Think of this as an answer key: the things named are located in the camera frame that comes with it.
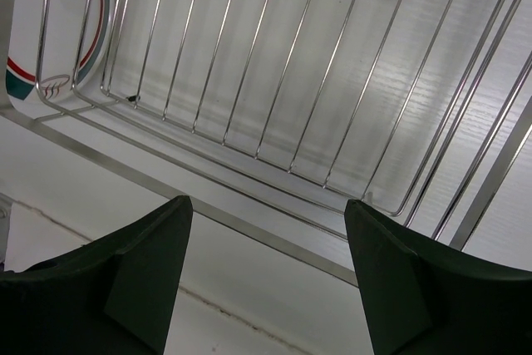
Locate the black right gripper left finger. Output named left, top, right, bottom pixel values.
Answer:
left=1, top=195, right=192, bottom=354

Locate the metal wire dish rack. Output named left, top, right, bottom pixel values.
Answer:
left=1, top=0, right=531, bottom=283

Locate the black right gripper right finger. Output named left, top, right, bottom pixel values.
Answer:
left=344, top=200, right=531, bottom=354

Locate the green rimmed plate near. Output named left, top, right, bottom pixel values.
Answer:
left=6, top=0, right=115, bottom=103

